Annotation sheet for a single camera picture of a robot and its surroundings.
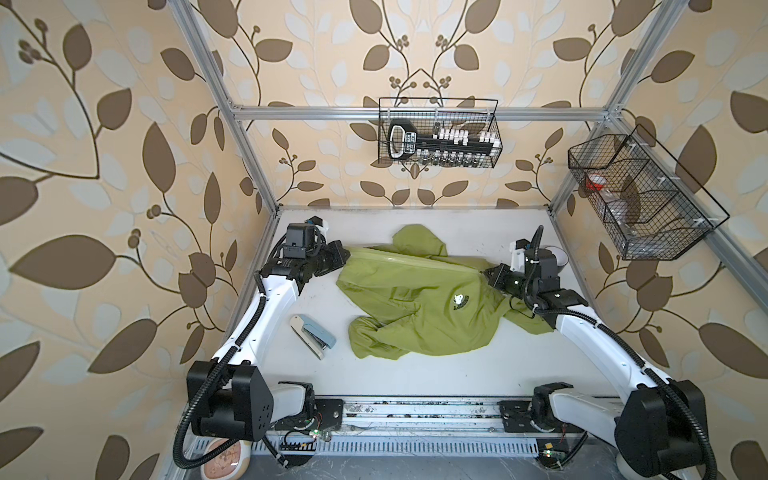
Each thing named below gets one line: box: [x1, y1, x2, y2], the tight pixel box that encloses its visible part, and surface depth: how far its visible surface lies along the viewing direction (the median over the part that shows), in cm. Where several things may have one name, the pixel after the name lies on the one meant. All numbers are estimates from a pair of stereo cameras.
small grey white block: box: [290, 315, 336, 360], surface depth 88 cm
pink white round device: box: [200, 438, 251, 480], surface depth 67 cm
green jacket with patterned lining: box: [336, 224, 555, 360], surface depth 87 cm
